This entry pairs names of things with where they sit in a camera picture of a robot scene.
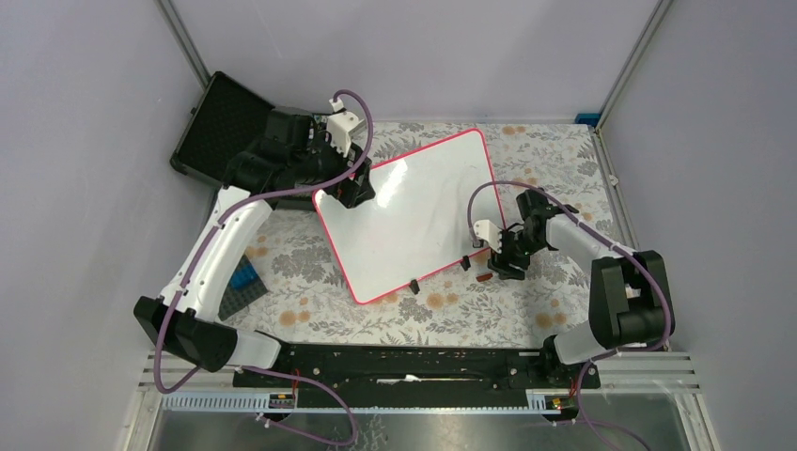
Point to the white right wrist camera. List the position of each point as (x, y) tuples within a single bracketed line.
[(490, 233)]

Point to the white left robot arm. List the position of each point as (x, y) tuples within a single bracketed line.
[(183, 319)]

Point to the black poker chip case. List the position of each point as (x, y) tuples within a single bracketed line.
[(226, 120)]

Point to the blue corner bracket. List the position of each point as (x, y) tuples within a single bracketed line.
[(589, 119)]

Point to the pink framed whiteboard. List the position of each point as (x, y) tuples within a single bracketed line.
[(416, 224)]

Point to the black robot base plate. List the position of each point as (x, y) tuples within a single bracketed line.
[(336, 365)]

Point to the grey lego baseplate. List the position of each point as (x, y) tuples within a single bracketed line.
[(234, 301)]

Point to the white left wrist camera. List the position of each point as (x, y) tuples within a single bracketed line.
[(340, 125)]

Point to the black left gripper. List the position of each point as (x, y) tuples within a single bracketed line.
[(355, 189)]

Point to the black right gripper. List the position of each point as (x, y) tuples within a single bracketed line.
[(500, 262)]

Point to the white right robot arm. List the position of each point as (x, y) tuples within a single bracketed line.
[(627, 301)]

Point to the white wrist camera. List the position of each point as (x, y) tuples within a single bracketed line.
[(340, 125), (490, 233)]

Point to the blue lego brick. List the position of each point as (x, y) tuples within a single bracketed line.
[(244, 275)]

